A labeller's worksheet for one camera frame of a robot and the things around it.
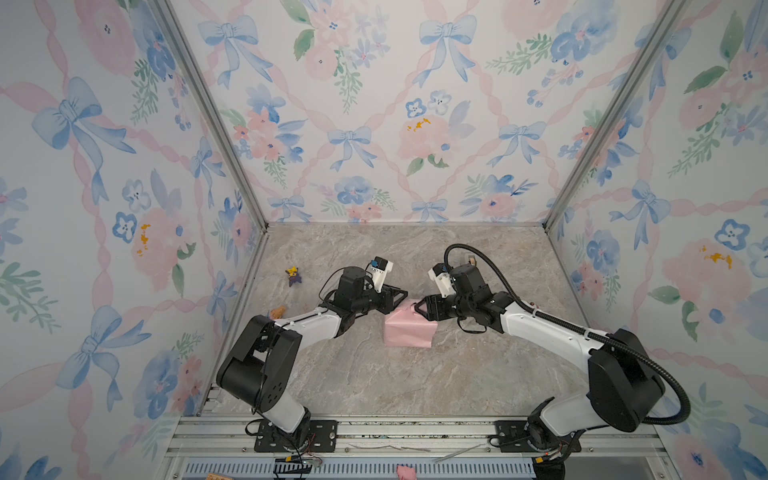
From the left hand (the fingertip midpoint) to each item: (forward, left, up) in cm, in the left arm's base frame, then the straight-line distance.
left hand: (405, 291), depth 86 cm
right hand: (-3, -5, -2) cm, 6 cm away
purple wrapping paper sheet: (-11, 0, -2) cm, 11 cm away
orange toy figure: (-2, +39, -10) cm, 40 cm away
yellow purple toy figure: (+13, +38, -11) cm, 41 cm away
